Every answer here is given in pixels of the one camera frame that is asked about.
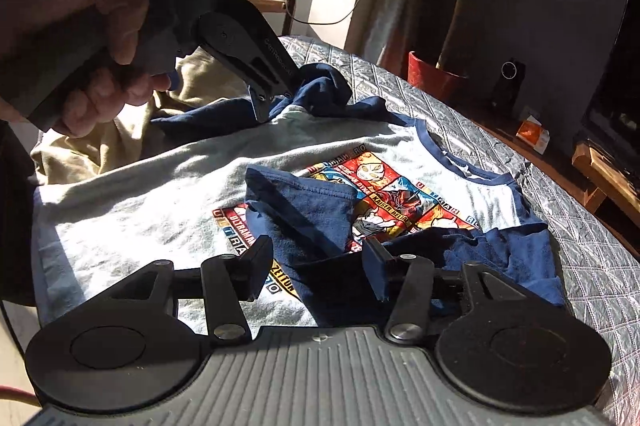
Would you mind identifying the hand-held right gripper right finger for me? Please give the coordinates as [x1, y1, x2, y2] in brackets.
[360, 236, 532, 342]

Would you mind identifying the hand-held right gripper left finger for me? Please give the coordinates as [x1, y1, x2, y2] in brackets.
[102, 237, 274, 341]

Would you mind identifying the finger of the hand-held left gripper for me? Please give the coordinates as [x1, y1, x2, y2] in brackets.
[220, 26, 308, 125]

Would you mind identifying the white blue printed t-shirt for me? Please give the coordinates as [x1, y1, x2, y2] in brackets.
[32, 63, 568, 328]

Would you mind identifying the person's left hand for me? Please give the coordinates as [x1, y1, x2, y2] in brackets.
[0, 0, 174, 139]

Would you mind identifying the potted green tree red pot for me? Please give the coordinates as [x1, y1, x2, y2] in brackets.
[404, 0, 567, 105]

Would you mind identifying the grey quilted blanket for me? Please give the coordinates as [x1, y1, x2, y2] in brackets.
[30, 34, 640, 417]

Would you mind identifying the orange tissue box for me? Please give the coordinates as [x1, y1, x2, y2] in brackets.
[516, 116, 551, 151]

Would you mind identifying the beige fleece garment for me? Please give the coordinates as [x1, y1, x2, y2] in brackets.
[30, 50, 251, 187]

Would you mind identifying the black cylindrical device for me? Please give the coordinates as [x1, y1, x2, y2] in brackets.
[490, 58, 526, 111]

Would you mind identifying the black flat television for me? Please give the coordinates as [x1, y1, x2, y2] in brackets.
[580, 0, 640, 167]

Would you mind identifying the red cable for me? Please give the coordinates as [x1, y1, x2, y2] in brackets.
[0, 383, 37, 408]

